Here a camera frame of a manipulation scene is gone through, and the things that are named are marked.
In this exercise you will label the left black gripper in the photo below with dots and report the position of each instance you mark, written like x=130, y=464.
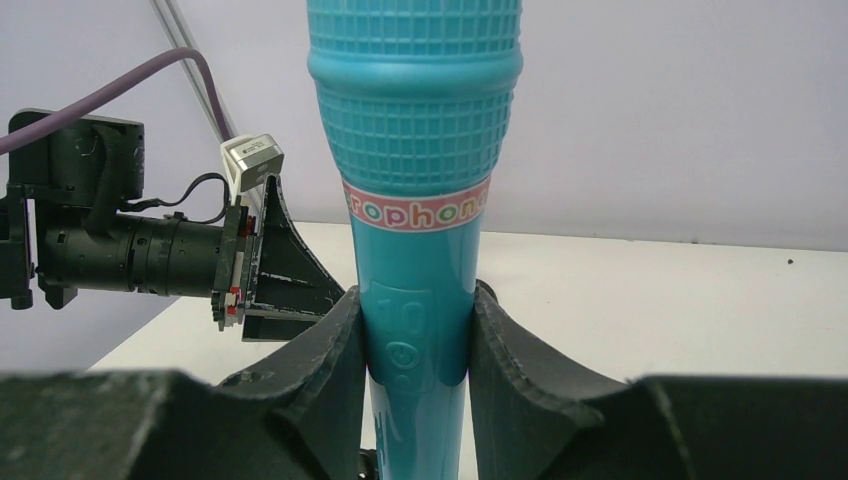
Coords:
x=288, y=289

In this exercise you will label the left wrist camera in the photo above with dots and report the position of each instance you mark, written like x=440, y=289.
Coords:
x=248, y=162

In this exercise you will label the black tripod clip stand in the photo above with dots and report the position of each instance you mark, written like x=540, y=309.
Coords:
x=368, y=467

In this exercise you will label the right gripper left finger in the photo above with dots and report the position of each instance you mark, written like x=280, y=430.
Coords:
x=295, y=414

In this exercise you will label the blue toy microphone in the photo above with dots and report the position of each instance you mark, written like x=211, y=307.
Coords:
x=415, y=101

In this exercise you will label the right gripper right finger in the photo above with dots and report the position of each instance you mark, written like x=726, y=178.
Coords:
x=538, y=414

